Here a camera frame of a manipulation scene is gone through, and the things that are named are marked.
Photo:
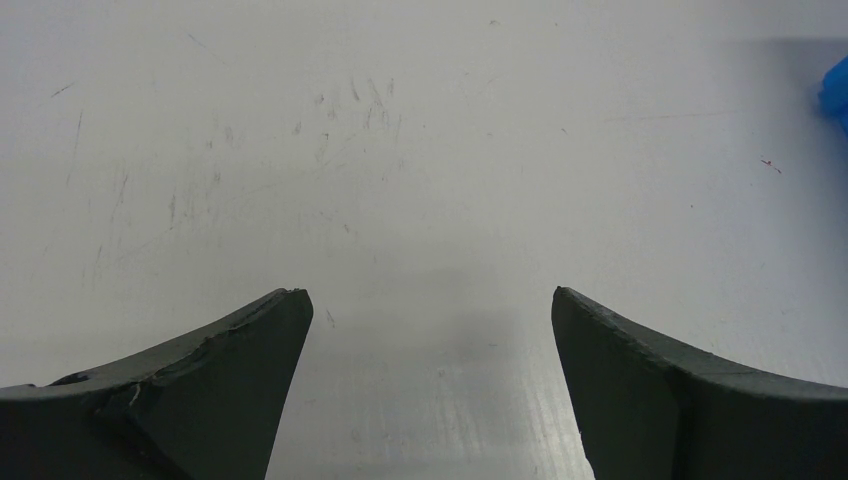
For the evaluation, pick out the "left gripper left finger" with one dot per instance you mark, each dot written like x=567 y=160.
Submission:
x=204 y=405

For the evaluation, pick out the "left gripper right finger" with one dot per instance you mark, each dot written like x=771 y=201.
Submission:
x=648 y=406

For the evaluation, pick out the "blue plastic bin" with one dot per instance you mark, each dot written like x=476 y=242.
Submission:
x=833 y=94

